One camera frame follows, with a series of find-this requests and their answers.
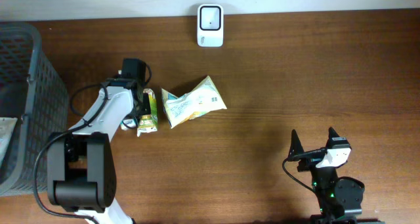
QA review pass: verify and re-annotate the green yellow snack bar wrapper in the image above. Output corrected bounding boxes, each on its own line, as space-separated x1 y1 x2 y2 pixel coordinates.
136 89 158 137

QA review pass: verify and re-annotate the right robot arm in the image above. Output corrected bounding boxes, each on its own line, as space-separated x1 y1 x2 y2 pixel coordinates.
282 127 381 224

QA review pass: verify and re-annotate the grey plastic mesh basket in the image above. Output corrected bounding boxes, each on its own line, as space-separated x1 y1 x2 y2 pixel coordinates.
1 23 69 196

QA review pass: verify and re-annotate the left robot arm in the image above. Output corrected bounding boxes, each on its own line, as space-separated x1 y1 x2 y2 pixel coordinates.
40 58 152 223

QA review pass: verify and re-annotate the white barcode scanner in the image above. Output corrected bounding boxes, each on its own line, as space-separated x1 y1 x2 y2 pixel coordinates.
197 4 224 47

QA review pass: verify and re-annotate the teal tissue pack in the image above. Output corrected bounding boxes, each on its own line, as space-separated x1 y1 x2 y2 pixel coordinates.
120 118 138 131

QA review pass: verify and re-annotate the white cosmetic tube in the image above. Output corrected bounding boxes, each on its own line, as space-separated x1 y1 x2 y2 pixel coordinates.
0 118 18 164

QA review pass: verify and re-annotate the large yellow white snack bag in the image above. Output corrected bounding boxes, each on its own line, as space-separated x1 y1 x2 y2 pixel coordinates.
161 76 227 129

